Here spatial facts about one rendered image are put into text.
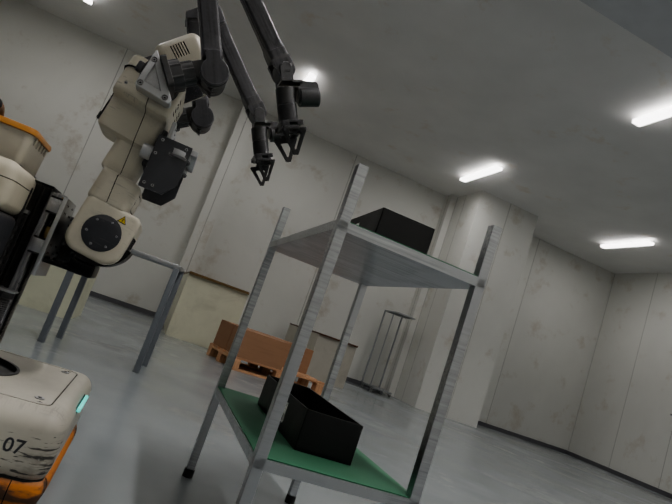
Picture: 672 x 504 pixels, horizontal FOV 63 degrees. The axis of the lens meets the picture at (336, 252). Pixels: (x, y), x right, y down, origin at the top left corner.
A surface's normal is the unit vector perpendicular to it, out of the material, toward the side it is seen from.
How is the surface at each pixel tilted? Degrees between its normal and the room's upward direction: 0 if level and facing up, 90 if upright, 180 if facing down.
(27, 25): 90
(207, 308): 90
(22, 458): 90
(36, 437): 90
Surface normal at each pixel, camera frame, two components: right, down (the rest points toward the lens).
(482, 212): 0.31, -0.05
